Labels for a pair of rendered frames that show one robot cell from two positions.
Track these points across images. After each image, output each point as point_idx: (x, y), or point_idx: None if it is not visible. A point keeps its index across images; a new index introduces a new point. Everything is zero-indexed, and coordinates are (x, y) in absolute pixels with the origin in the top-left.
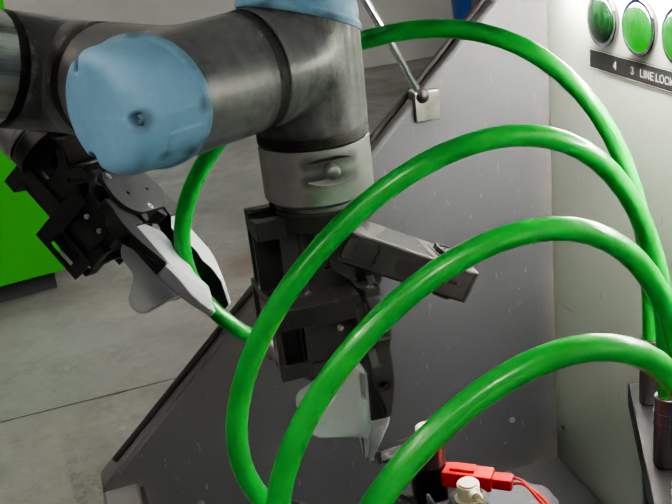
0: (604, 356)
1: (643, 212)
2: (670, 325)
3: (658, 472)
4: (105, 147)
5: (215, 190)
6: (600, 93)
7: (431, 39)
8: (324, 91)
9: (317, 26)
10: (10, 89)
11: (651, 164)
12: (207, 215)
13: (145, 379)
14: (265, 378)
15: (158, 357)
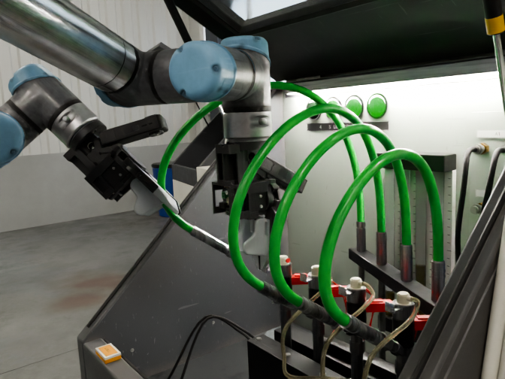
0: (411, 156)
1: (373, 147)
2: (402, 177)
3: (381, 266)
4: (193, 84)
5: (35, 271)
6: (312, 140)
7: None
8: (261, 86)
9: (260, 58)
10: (131, 69)
11: (340, 163)
12: (32, 283)
13: (6, 368)
14: (167, 277)
15: (13, 356)
